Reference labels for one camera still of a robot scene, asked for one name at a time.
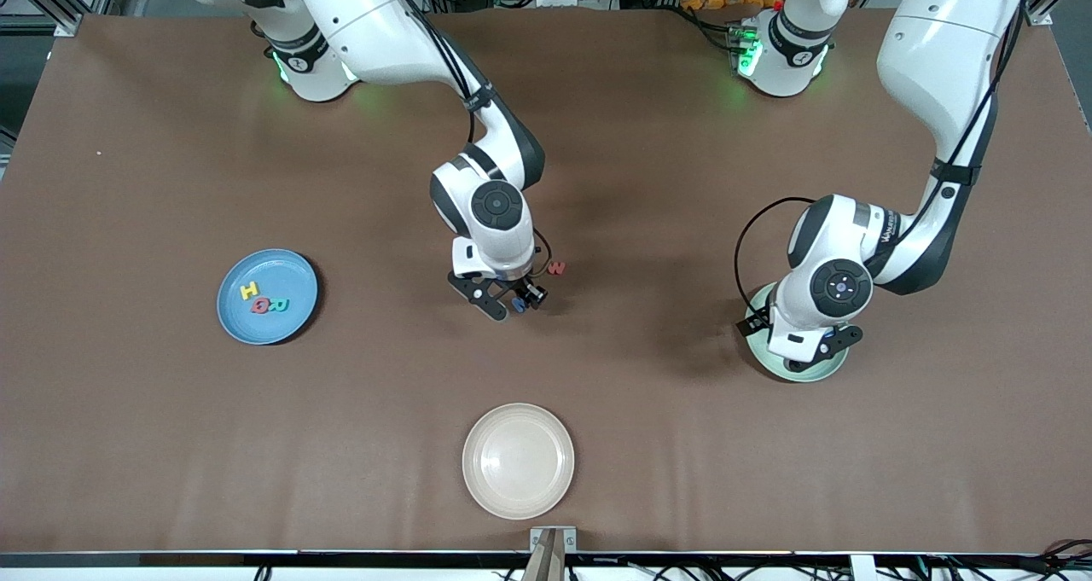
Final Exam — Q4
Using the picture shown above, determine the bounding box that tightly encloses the green plate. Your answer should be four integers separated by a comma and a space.
745, 282, 851, 384

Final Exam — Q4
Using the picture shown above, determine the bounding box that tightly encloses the cream plate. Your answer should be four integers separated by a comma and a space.
462, 403, 576, 520

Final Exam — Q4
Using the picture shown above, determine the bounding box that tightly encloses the blue plate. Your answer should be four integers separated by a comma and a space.
216, 248, 319, 346

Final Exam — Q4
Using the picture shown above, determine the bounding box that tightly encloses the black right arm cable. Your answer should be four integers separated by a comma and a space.
401, 0, 552, 276

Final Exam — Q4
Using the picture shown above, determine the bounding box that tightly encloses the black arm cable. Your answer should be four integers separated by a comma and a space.
734, 0, 1029, 313
401, 0, 552, 276

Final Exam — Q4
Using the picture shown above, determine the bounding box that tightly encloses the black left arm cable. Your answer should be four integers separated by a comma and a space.
734, 0, 1029, 313

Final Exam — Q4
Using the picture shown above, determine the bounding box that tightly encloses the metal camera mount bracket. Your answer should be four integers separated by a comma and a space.
529, 526, 578, 581

